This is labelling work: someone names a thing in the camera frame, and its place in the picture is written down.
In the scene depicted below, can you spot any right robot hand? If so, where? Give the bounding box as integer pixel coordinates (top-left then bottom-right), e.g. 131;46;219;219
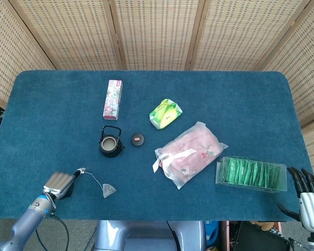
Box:
276;167;314;232

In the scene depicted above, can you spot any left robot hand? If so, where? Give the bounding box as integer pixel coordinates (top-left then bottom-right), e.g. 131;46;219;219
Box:
43;168;86;201

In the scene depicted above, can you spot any grey tea bag with string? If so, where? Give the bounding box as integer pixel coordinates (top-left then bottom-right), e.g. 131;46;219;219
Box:
77;167;118;199

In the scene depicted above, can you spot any black cast iron teapot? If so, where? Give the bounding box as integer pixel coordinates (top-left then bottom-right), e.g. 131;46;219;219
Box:
98;125;126;158

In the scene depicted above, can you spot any black teapot lid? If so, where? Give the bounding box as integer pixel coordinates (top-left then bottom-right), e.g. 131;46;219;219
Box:
130;133;147;147

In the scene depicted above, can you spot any frosted bag with pink cloth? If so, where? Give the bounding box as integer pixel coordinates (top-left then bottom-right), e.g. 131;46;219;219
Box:
152;121;229;190

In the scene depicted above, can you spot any beige plush toy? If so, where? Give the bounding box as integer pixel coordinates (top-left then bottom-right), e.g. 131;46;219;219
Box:
251;221;278;232

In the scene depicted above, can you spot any black flat case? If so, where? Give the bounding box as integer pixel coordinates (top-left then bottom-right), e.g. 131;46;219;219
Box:
234;221;291;251

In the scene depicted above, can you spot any blue table mat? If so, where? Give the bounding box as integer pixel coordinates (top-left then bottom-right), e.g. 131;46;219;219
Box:
0;70;314;222

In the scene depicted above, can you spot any clear box of green packets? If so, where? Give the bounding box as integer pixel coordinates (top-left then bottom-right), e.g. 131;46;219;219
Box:
215;156;288;193

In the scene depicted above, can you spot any red-brown wooden crate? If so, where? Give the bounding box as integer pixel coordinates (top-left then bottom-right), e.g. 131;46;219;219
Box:
219;221;236;251

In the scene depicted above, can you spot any pink floral carton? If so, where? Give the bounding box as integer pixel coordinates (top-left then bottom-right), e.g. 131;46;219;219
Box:
103;79;124;121

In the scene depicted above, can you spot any blue-grey robot torso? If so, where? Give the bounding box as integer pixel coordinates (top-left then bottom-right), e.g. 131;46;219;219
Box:
94;220;207;251

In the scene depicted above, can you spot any blue package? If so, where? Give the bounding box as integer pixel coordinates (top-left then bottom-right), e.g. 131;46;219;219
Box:
205;221;220;248

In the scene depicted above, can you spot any green snack packet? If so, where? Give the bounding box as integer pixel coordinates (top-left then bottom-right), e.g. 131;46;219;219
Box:
149;98;183;130

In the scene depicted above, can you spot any woven bamboo folding screen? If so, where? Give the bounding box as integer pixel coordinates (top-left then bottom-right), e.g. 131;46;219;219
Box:
0;0;314;184

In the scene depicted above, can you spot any black cable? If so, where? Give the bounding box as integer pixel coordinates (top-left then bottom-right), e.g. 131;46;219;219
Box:
35;213;70;251

